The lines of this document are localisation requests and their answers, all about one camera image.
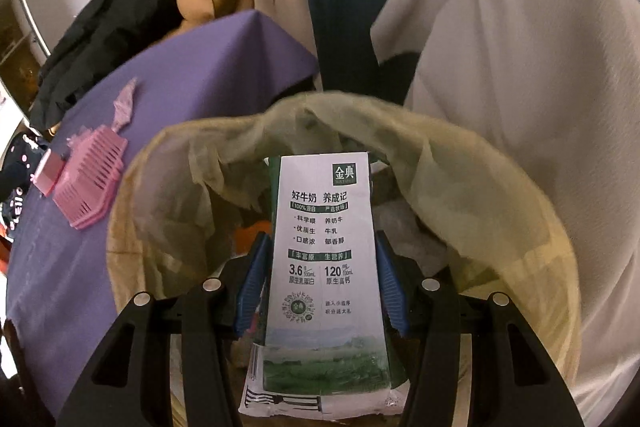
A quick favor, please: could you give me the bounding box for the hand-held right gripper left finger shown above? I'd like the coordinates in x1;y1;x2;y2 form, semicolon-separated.
55;231;273;427

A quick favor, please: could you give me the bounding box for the orange packet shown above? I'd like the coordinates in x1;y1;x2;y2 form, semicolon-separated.
235;219;273;253

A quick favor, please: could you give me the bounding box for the small pink plastic piece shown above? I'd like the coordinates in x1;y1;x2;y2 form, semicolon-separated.
32;150;66;196

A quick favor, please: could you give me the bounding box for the pink sachet wrapper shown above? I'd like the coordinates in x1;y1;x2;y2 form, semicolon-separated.
111;77;138;130

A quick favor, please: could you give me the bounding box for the green and white milk carton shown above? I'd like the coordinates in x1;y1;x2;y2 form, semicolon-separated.
239;152;411;420

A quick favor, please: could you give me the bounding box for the pink plastic box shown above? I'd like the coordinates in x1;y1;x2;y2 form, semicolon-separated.
52;124;128;230

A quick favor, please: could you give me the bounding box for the white cloth cover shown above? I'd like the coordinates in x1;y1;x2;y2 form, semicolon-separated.
370;0;640;408

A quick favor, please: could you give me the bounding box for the dark patterned cloth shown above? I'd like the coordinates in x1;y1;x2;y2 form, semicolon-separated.
0;132;51;258

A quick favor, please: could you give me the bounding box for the black jacket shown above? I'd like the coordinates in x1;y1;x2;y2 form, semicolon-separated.
30;0;196;130

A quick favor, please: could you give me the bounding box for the purple table cloth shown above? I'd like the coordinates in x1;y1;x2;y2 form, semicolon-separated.
5;9;321;418

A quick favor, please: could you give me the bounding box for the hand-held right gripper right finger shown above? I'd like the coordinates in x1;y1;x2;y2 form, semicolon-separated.
375;229;583;427

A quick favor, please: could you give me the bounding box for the trash bin with liner bag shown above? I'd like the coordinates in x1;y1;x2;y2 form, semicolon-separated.
106;91;581;427

